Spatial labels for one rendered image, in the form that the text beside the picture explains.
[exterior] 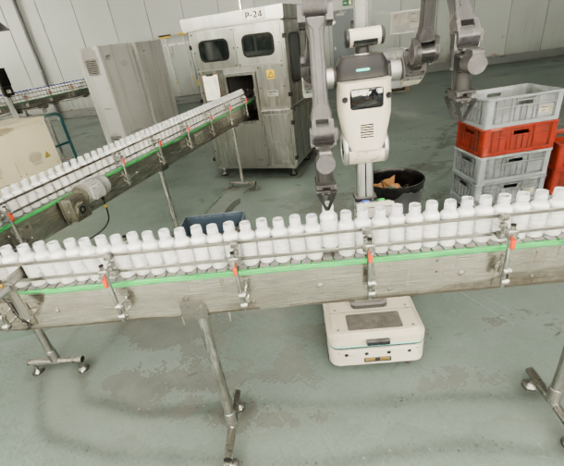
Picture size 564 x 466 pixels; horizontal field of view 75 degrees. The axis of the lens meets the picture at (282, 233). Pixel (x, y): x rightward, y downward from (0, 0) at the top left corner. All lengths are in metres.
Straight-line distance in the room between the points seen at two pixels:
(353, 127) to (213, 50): 3.53
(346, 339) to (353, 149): 1.00
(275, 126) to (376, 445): 3.86
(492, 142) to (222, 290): 2.56
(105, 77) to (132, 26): 7.00
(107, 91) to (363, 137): 5.78
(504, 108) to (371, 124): 1.71
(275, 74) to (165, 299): 3.74
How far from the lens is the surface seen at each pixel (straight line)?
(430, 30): 1.72
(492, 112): 3.30
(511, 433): 2.19
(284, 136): 4.92
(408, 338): 2.16
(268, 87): 4.86
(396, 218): 1.31
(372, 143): 1.81
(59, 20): 14.89
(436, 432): 2.10
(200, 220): 1.97
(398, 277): 1.40
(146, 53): 7.97
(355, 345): 2.13
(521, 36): 15.06
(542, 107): 3.54
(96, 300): 1.57
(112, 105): 7.16
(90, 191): 2.63
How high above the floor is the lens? 1.72
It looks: 28 degrees down
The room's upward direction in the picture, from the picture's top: 8 degrees counter-clockwise
